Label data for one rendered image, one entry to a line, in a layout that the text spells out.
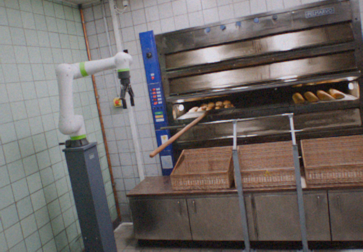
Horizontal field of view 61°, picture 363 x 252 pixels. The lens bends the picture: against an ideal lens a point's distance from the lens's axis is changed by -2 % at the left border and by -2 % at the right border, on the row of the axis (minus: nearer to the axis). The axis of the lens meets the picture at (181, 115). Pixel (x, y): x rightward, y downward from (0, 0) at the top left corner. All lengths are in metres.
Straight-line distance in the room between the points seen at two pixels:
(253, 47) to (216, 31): 0.39
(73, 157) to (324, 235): 2.14
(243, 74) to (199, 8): 0.80
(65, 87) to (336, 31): 2.36
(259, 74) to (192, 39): 0.77
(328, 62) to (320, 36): 0.25
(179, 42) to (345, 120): 1.77
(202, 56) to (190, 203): 1.44
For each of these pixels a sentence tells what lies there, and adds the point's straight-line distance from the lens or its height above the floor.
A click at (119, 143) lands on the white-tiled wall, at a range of 3.67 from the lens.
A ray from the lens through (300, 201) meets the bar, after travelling 2.76.
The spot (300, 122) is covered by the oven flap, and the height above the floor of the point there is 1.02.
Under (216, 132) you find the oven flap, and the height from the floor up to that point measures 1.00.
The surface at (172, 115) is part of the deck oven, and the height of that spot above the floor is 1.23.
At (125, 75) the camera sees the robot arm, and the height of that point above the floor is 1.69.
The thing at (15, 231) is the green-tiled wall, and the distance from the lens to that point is 2.80.
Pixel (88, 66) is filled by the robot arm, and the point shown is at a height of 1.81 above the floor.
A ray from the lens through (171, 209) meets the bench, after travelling 3.04.
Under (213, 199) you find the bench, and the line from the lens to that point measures 2.88.
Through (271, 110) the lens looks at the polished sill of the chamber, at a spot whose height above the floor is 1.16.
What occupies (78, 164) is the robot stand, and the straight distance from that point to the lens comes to 2.59.
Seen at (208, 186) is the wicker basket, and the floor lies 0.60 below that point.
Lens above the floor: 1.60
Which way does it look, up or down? 7 degrees down
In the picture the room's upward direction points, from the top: 9 degrees counter-clockwise
